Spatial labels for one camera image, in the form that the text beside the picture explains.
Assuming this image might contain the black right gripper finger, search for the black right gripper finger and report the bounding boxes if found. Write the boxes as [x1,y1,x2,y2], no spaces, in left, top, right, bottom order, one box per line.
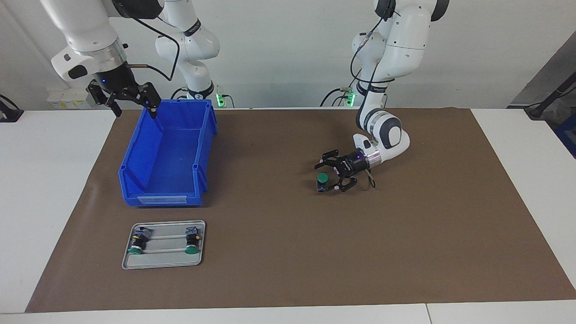
[133,82,162,120]
[88,83,122,117]

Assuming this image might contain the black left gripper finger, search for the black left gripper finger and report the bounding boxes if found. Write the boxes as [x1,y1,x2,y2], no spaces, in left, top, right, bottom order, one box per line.
[317,175,358,193]
[314,149,342,171]

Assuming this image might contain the brown table mat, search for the brown table mat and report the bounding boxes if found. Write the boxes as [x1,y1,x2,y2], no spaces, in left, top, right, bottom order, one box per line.
[25,107,576,313]

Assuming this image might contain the green lit base connector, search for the green lit base connector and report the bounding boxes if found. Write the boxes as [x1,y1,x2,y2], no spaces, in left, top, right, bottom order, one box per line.
[215,85,234,108]
[340,86,358,108]

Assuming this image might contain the blue plastic storage bin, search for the blue plastic storage bin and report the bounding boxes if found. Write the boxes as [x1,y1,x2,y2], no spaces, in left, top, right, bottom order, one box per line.
[118,99,219,207]

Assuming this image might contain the black table clamp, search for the black table clamp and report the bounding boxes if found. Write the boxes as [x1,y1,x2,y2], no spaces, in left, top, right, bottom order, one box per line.
[0,94,24,123]

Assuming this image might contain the grey metal tray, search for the grey metal tray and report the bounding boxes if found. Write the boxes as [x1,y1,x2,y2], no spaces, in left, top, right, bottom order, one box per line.
[121,220,206,270]

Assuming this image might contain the black stand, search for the black stand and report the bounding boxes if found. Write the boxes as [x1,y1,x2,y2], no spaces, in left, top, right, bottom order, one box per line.
[524,72,576,120]

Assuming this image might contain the blue crate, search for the blue crate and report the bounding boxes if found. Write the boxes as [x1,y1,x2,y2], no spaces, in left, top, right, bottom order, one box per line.
[554,112,576,159]

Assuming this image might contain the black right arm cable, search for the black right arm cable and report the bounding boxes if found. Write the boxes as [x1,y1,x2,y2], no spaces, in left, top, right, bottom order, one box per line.
[130,13,180,82]

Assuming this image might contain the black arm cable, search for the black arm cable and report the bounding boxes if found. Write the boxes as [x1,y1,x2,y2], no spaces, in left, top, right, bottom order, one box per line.
[130,13,180,82]
[350,13,396,189]

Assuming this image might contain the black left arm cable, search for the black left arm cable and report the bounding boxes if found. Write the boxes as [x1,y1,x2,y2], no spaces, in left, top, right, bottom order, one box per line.
[350,13,396,189]

